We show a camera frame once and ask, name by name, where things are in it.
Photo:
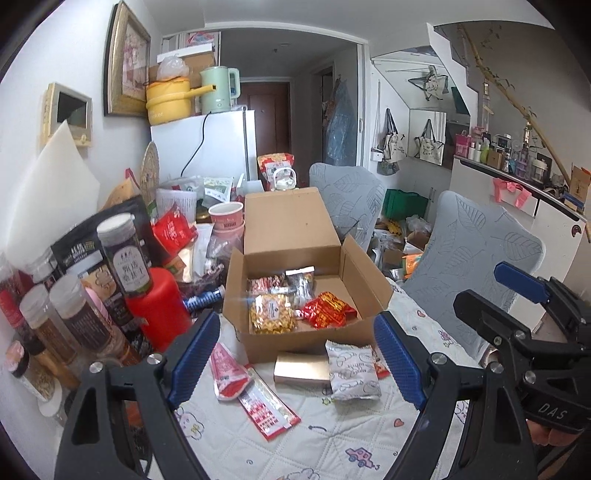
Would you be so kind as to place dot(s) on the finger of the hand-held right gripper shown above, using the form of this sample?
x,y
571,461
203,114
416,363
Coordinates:
x,y
494,323
521,281

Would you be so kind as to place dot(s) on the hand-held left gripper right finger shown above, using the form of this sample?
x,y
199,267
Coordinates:
x,y
399,364

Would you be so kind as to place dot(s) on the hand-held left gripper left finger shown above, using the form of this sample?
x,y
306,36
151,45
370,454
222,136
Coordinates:
x,y
194,360

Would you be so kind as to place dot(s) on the pink cone-shaped packet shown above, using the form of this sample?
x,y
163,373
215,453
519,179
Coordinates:
x,y
228,374

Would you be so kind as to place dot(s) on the white cartoon-print snack packet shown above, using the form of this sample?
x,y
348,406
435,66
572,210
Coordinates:
x,y
353,374

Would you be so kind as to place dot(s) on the long red white packet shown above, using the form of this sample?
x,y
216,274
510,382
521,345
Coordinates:
x,y
268,406

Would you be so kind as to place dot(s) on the crinkled red gold snack packet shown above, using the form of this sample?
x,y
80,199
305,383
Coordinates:
x,y
328,311

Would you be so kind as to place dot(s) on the clear bag of yellow snacks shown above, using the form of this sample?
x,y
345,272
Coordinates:
x,y
272,316

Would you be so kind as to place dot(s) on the small gold box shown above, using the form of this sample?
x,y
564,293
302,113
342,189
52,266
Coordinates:
x,y
300,371

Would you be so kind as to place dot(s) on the clear packet of red sweets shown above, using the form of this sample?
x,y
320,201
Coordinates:
x,y
265,284

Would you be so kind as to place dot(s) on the brown cardboard box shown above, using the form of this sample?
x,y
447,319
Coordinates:
x,y
295,221

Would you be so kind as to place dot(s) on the person's right hand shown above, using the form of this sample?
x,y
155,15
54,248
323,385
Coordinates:
x,y
551,436

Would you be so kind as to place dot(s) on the grey leaf-pattern chair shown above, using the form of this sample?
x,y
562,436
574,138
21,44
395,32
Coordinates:
x,y
344,198
466,258

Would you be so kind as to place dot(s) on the red plastic canister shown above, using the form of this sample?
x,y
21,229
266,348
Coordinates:
x,y
159,304

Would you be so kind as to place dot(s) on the pink ribbon bow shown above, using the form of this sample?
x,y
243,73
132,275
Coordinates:
x,y
510,191

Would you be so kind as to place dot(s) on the white quilted printed tablecloth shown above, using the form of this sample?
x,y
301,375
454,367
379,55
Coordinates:
x,y
332,438

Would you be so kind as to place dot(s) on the small open cardboard box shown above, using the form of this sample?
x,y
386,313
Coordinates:
x,y
579,182

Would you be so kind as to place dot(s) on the cluster of clear-lidded jars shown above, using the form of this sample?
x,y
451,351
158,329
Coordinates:
x,y
124,263

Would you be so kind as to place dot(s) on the row of cosmetic bottles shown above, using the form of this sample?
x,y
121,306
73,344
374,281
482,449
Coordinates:
x,y
508,154

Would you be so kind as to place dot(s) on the pink paper cup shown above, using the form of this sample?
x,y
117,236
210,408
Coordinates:
x,y
227,233
226,213

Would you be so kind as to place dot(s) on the red foil pouch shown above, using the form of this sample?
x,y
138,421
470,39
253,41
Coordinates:
x,y
173,228

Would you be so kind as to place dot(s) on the green shopping bag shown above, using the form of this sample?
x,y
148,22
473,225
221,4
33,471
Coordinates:
x,y
404,205

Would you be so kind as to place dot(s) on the white plastic basket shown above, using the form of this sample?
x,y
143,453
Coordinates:
x,y
175,205

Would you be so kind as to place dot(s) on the black stand-up pouch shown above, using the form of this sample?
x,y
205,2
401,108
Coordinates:
x,y
78,249

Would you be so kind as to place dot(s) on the bamboo pole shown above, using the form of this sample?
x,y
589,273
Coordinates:
x,y
531,117

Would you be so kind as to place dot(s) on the small grey pouch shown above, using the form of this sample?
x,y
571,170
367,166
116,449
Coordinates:
x,y
388,167

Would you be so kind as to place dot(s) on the tall clear glass bottle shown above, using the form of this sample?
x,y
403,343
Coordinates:
x,y
485,106

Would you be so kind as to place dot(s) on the beige tote bag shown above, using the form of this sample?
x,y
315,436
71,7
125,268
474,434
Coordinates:
x,y
395,143

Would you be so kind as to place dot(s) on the round woven fan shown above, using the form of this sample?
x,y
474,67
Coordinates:
x,y
150,170

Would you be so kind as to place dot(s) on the red printed snack bag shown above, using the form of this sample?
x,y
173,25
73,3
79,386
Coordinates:
x,y
268,161

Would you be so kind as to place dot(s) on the white fridge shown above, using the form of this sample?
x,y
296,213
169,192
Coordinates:
x,y
221,143

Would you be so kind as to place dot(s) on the white foam board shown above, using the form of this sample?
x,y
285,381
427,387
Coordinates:
x,y
55,184

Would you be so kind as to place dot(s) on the blue plastic garment cover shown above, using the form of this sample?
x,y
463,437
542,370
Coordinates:
x,y
344,124

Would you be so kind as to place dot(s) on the dark brown door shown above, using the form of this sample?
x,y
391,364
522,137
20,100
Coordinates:
x,y
265,120

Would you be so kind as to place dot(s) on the yellow cooking pot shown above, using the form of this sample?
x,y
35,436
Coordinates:
x,y
168,104

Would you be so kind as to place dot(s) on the pale green electric kettle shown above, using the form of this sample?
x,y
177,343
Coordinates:
x,y
214,90

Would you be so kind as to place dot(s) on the clear plastic bag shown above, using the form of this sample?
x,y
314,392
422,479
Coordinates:
x,y
171,69

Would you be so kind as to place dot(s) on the cardboard carton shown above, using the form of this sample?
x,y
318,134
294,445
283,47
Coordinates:
x,y
198,60

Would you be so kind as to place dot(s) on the gold framed picture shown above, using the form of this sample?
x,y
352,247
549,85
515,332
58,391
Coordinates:
x,y
127,60

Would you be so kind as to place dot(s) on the beige wall intercom panel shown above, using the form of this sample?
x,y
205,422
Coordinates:
x,y
69,108

